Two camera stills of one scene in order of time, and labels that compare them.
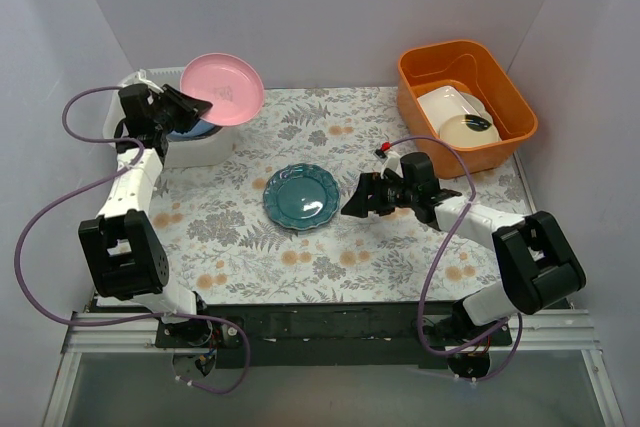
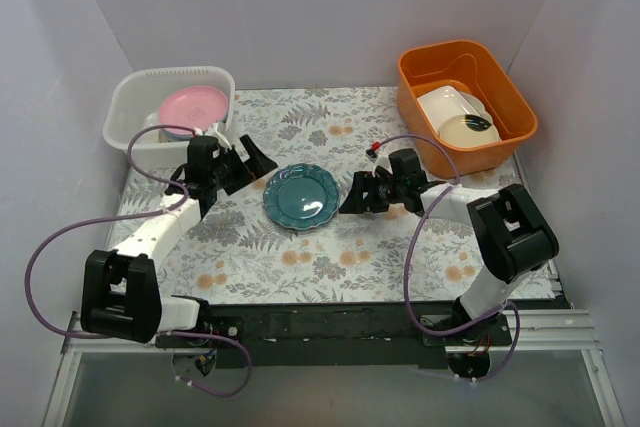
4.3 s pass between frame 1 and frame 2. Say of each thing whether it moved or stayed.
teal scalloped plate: stayed
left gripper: moved
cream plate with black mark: stayed
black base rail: stayed
